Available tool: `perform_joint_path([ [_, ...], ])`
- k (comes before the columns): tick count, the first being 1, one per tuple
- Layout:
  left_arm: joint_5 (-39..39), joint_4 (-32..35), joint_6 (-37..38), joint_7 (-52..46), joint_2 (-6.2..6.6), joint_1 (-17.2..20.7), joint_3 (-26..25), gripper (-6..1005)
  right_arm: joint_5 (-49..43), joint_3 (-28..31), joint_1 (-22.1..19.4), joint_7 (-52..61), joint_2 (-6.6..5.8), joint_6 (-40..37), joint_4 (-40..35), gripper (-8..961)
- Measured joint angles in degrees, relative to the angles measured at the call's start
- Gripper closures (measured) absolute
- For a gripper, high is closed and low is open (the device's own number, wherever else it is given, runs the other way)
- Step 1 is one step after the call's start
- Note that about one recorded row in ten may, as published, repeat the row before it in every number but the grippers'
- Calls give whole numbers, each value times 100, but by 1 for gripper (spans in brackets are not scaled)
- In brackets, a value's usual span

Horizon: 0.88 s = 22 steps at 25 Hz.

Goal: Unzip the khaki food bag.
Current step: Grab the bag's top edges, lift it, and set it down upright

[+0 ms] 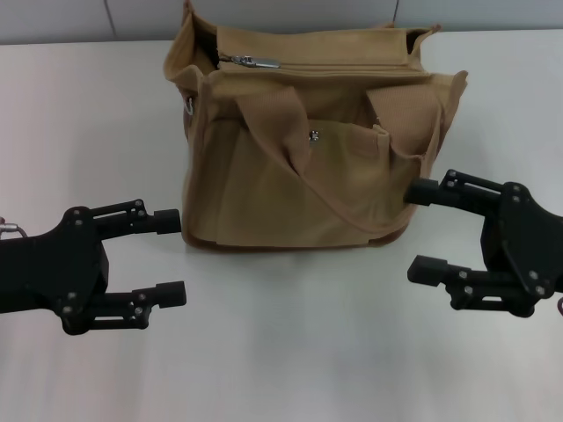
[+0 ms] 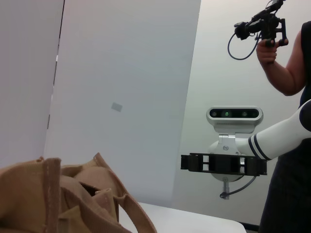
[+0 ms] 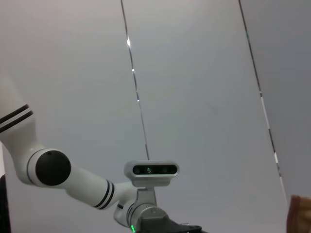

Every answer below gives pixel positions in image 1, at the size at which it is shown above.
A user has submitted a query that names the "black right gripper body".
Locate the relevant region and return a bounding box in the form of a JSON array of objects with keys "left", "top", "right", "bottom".
[{"left": 480, "top": 182, "right": 563, "bottom": 303}]

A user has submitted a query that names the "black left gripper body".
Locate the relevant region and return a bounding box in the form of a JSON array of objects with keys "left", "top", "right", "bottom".
[{"left": 0, "top": 205, "right": 110, "bottom": 327}]

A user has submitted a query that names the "khaki canvas food bag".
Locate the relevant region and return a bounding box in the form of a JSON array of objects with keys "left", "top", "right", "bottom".
[{"left": 163, "top": 0, "right": 470, "bottom": 252}]

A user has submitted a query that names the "silver left gripper cable plug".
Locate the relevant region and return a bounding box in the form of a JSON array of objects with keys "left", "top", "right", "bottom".
[{"left": 0, "top": 215, "right": 28, "bottom": 241}]

